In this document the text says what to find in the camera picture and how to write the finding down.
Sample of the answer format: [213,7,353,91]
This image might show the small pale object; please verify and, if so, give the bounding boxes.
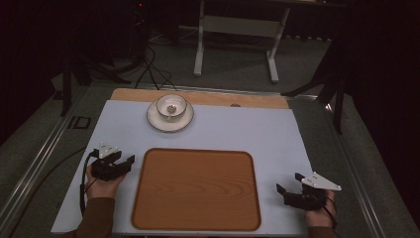
[165,104,177,121]

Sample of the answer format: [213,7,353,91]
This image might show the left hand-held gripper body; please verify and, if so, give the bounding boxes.
[89,142,129,181]

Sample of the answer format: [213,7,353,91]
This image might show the white table mat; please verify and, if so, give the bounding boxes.
[51,99,315,237]

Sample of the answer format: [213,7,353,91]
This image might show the long black floor cable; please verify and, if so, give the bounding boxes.
[6,146,88,238]

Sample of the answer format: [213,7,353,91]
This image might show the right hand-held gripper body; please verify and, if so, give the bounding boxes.
[283,171,343,212]

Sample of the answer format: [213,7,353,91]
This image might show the wooden tray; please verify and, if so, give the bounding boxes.
[131,147,263,232]

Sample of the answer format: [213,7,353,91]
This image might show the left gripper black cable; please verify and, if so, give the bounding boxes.
[78,148,101,218]

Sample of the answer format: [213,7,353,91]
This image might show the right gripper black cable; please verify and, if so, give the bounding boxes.
[313,191,339,232]

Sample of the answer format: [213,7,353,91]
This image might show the black floor cables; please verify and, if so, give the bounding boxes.
[133,43,178,92]

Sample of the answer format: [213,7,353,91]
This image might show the white saucer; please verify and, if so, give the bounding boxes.
[146,98,195,134]

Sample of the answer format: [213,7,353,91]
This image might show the white table frame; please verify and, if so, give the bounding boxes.
[193,0,291,84]

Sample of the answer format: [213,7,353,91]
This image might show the person's right hand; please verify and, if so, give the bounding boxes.
[303,189,338,229]

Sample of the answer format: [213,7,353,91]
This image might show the dark equipment rack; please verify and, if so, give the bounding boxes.
[128,0,151,68]

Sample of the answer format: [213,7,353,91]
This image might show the black floor bracket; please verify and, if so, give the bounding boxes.
[66,115,92,130]

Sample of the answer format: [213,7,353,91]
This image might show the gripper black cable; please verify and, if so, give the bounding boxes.
[313,191,339,232]
[78,148,101,218]

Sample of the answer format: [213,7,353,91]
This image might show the black tripod stand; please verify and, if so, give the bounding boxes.
[280,36,350,135]
[52,39,133,117]

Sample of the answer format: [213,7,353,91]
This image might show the person's left hand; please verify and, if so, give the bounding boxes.
[84,164,127,201]

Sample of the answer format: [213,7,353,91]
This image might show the metal floor rail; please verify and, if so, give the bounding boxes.
[324,100,388,238]
[0,84,89,229]

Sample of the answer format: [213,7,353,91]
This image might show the white cup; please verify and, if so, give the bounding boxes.
[156,93,188,122]

